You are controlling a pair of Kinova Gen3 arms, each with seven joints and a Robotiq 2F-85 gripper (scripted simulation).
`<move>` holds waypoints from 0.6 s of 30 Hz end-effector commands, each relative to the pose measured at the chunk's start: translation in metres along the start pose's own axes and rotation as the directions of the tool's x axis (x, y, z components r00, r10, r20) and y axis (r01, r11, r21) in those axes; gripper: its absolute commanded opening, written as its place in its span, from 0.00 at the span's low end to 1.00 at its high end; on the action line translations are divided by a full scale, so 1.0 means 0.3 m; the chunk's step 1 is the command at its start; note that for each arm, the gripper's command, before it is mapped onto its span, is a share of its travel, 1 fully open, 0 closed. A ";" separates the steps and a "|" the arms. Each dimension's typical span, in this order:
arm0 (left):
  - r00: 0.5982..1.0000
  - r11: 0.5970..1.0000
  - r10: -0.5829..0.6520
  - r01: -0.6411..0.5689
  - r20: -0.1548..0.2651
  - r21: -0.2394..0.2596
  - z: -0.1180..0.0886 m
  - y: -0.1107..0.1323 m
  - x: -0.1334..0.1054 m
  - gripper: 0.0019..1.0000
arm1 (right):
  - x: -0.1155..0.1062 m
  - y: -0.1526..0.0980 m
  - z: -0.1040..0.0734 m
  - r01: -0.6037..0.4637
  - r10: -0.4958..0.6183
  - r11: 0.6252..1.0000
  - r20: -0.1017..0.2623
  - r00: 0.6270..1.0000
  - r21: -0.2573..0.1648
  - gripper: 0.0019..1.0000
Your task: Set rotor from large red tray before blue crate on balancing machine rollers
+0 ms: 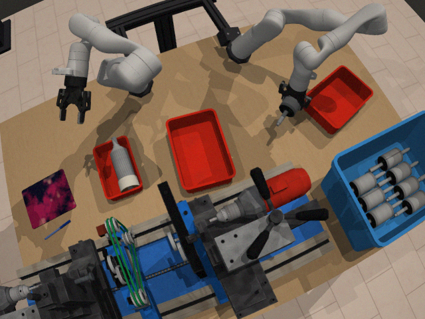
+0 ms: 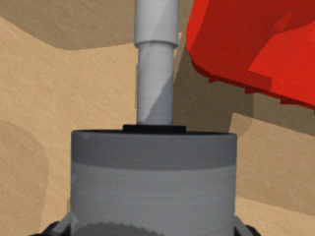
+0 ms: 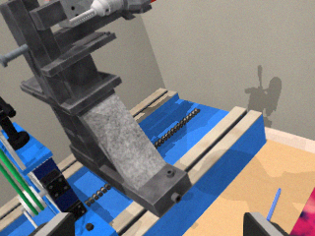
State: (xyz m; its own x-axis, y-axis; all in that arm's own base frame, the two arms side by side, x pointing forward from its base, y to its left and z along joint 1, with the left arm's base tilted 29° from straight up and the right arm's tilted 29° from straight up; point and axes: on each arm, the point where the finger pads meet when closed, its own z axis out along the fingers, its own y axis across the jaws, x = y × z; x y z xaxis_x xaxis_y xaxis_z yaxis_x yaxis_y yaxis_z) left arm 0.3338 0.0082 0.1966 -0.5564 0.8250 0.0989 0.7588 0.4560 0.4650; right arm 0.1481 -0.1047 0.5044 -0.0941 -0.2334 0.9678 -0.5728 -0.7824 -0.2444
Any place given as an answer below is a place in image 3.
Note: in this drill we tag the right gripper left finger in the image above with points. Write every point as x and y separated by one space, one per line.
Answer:
62 224

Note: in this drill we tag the green drive belt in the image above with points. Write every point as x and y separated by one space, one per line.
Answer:
19 178
18 189

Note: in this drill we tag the blue pen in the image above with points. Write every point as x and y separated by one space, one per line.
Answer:
273 204

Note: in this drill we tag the blue machine bed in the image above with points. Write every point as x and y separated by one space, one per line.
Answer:
212 164

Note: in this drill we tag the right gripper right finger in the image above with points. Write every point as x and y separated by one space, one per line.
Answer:
255 224

